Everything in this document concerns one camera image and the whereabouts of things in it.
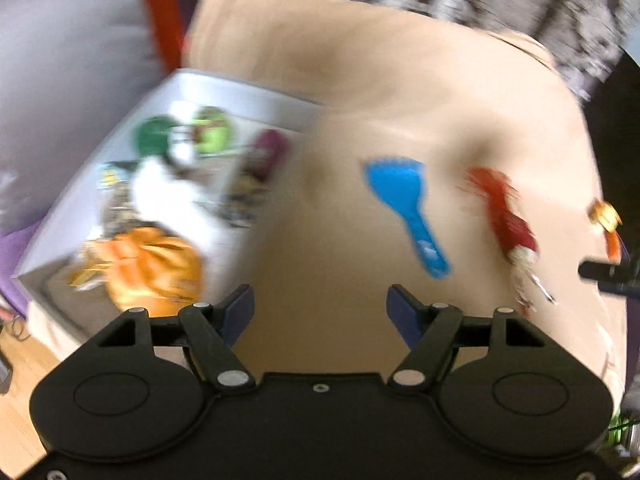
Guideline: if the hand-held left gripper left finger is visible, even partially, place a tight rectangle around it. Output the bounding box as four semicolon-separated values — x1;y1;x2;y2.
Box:
61;284;256;393

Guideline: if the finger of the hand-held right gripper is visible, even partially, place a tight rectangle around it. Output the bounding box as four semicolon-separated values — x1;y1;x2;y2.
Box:
578;259;640;297

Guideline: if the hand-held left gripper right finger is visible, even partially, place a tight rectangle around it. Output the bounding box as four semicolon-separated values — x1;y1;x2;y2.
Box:
386;284;581;393

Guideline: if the orange plush toy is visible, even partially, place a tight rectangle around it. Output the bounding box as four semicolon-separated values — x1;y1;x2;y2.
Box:
70;227;203;317

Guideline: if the blue gold patterned pouch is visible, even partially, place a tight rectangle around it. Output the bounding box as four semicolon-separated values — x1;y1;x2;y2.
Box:
220;170;271;226

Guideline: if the white pompom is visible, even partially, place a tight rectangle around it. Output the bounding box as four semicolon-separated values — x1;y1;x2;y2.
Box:
132;157;226;251

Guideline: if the clear snack packet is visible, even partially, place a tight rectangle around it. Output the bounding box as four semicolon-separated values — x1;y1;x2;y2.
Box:
95;162;146;241

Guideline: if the purple egg toy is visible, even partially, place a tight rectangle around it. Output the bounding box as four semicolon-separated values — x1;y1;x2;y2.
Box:
245;129;292;182

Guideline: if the green round toy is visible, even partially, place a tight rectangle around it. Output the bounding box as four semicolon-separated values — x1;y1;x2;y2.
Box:
192;107;236;156

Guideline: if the white cardboard box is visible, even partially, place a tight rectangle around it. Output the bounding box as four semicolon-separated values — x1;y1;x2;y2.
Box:
12;70;326;356

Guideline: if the orange plastic toy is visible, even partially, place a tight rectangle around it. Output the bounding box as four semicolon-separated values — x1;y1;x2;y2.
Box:
605;227;624;264

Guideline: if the blue plastic scoop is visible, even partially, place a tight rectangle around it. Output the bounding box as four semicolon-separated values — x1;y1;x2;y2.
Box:
363;157;452;279

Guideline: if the green plastic toy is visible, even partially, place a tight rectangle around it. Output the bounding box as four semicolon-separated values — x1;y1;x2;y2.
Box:
607;407;633;461

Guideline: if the red curved band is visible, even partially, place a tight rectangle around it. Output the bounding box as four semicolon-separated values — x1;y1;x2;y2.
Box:
142;0;189;69

